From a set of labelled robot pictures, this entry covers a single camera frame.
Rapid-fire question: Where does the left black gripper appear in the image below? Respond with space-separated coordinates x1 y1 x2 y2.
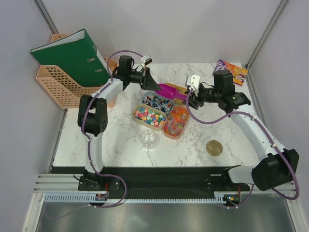
128 67 161 92

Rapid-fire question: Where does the magenta plastic scoop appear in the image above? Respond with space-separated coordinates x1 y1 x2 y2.
155 84 186 100

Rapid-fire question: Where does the clear glass jar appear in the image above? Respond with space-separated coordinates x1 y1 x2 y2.
140 130 157 149

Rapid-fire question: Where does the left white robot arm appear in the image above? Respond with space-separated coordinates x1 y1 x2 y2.
77 56 161 190

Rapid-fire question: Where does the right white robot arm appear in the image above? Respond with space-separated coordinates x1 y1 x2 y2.
185 70 299 191

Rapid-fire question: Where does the blue lollipop tray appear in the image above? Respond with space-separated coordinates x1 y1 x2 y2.
141 91 175 116

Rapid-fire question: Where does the yellow candy tray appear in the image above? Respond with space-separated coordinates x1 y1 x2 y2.
163 83 187 105

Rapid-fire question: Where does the pink gummy star tray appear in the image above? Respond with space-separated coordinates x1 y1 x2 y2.
163 106 190 139

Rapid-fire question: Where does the beige candy tray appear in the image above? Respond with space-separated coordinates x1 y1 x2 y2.
132 104 167 131

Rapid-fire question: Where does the peach desk organizer box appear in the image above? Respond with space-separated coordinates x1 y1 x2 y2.
107 59 118 108

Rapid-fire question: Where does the gold jar lid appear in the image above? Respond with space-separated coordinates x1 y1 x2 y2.
206 140 223 157

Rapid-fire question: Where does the Roald Dahl paperback book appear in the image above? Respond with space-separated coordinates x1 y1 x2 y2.
212 59 248 86

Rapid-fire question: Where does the peach mesh file basket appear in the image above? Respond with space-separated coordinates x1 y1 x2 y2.
35 33 102 109

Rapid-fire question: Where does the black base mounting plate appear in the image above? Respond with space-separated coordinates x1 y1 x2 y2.
51 167 249 200

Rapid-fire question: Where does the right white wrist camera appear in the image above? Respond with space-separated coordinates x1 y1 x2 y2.
185 74 200 94

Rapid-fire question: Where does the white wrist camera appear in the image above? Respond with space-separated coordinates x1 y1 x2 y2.
141 55 153 66
185 74 200 94

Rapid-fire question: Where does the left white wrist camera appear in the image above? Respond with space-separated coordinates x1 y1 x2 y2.
141 55 153 66

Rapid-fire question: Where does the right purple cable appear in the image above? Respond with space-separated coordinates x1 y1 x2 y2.
187 89 300 209

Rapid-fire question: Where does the purple cable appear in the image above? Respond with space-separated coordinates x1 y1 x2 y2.
80 50 145 208
187 89 300 209

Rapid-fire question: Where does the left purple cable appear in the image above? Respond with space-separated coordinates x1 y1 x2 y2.
80 50 145 208

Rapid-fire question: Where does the green ring binder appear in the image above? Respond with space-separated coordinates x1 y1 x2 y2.
30 29 110 87

